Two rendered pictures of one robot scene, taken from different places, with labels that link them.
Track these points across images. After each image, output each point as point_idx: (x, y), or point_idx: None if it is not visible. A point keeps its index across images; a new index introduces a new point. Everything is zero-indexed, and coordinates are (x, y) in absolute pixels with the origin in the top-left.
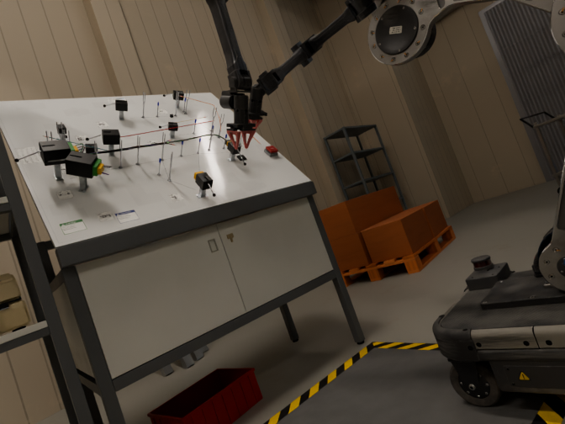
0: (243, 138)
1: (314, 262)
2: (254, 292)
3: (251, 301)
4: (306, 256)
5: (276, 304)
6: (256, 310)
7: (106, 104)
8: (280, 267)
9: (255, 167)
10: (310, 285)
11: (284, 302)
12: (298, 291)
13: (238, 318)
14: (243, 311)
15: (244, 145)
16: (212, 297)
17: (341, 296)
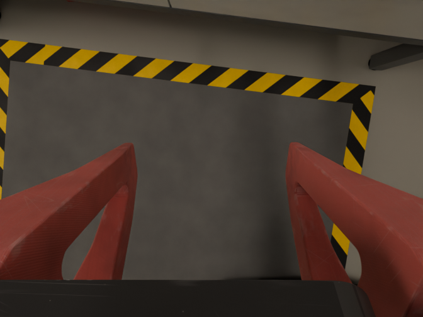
0: (328, 194)
1: (417, 28)
2: (204, 2)
3: (190, 5)
4: (411, 19)
5: (247, 21)
6: (193, 12)
7: None
8: (310, 5)
9: None
10: (356, 34)
11: (268, 25)
12: (315, 29)
13: (147, 5)
14: (163, 5)
15: (298, 152)
16: None
17: (412, 50)
